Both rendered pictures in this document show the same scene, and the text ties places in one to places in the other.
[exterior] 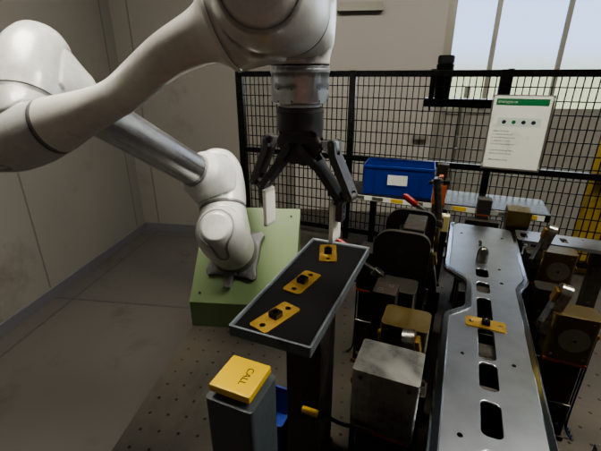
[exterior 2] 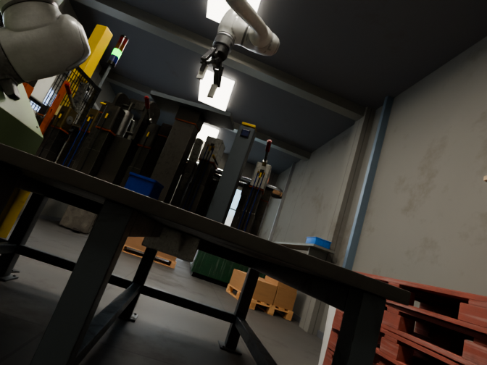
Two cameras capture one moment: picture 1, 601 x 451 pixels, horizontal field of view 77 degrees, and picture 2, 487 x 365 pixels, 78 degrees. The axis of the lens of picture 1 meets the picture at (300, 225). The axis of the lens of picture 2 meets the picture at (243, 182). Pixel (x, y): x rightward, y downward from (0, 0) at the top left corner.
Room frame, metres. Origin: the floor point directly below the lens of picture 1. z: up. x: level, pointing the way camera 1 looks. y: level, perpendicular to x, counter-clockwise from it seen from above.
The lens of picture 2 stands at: (0.63, 1.26, 0.63)
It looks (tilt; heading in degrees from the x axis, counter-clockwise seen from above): 13 degrees up; 256
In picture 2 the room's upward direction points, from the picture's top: 19 degrees clockwise
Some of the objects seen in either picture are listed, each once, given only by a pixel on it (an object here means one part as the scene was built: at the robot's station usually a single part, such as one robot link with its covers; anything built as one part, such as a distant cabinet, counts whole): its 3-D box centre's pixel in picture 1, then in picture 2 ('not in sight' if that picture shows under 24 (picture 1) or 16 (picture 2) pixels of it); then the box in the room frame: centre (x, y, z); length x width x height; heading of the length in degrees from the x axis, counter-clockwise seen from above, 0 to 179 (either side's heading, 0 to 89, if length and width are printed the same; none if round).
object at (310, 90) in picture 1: (300, 87); (223, 44); (0.62, 0.00, 1.51); 0.09 x 0.09 x 0.06
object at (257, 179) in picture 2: not in sight; (251, 202); (0.23, -0.03, 0.88); 0.12 x 0.07 x 0.36; 67
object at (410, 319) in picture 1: (391, 389); not in sight; (0.63, -0.20, 0.89); 0.12 x 0.08 x 0.38; 67
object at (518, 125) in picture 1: (515, 133); (39, 74); (1.61, -0.91, 1.30); 0.23 x 0.02 x 0.31; 67
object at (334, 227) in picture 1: (334, 220); (212, 90); (0.58, -0.06, 1.30); 0.03 x 0.01 x 0.07; 148
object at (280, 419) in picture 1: (273, 416); (143, 190); (0.68, 0.07, 0.75); 0.11 x 0.10 x 0.09; 157
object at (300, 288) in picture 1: (302, 280); not in sight; (0.62, 0.00, 1.17); 0.08 x 0.04 x 0.01; 148
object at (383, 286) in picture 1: (378, 361); (152, 163); (0.70, -0.19, 0.90); 0.05 x 0.05 x 0.40; 67
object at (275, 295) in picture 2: not in sight; (261, 284); (-1.46, -3.53, 0.34); 1.19 x 0.91 x 0.68; 83
